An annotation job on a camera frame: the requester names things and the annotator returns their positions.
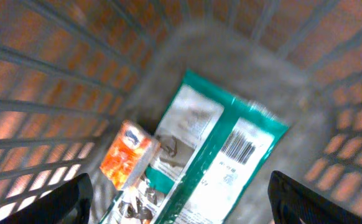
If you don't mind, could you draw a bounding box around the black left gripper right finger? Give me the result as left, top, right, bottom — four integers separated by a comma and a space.
267, 170, 362, 224

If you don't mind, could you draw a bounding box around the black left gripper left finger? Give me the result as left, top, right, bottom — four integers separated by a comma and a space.
0, 173, 93, 224

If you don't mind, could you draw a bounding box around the orange small packet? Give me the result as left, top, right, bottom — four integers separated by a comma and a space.
100, 120, 160, 191

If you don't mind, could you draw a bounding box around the green white package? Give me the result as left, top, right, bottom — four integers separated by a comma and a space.
100, 71, 288, 223

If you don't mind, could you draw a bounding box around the grey plastic basket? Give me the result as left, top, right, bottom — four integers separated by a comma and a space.
0, 0, 362, 223

